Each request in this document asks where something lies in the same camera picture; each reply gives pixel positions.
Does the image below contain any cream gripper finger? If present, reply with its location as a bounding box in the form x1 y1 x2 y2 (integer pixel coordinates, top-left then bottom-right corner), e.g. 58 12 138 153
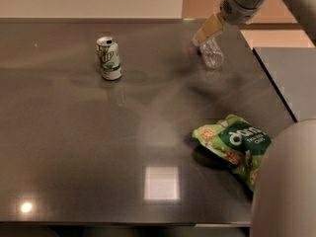
193 13 225 46

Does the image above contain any clear plastic water bottle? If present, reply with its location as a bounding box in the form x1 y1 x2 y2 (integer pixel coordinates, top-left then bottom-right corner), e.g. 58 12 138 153
199 38 224 69

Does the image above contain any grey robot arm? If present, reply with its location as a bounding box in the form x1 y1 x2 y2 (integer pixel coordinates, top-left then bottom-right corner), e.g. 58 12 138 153
193 0 316 237

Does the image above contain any grey side table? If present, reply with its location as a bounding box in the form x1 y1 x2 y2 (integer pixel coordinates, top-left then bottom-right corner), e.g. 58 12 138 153
253 47 316 121

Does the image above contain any white green soda can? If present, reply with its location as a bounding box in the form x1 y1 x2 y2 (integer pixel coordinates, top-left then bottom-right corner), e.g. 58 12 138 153
96 37 122 80

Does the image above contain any green rice chips bag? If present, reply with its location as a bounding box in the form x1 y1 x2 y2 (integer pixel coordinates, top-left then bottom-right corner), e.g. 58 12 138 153
192 114 272 192

